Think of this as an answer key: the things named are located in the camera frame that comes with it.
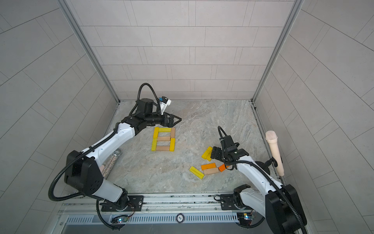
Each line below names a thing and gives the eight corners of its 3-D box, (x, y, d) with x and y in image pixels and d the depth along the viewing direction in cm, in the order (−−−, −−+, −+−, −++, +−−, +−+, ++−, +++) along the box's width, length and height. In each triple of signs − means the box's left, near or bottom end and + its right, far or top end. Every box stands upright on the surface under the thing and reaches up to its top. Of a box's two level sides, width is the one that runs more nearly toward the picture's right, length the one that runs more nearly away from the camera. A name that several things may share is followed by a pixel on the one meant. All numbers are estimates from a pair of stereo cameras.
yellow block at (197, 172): (189, 170, 84) (189, 169, 82) (191, 167, 85) (191, 165, 83) (202, 179, 81) (202, 178, 79) (204, 175, 82) (204, 174, 80)
